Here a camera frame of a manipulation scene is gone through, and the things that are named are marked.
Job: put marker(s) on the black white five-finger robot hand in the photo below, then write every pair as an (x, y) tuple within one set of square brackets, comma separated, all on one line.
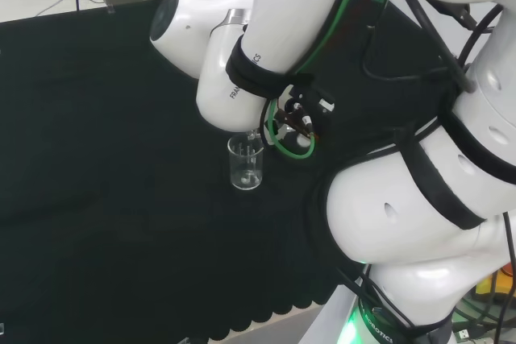
[(310, 98)]

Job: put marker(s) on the empty clear glass beaker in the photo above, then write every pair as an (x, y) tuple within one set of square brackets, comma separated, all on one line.
[(246, 168)]

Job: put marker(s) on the black bench cloth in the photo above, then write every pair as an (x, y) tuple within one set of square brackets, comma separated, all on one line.
[(101, 158)]

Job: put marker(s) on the clear cloth clip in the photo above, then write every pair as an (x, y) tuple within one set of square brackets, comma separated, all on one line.
[(110, 9)]

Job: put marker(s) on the yellow stop button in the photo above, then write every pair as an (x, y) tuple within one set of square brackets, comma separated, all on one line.
[(504, 283)]

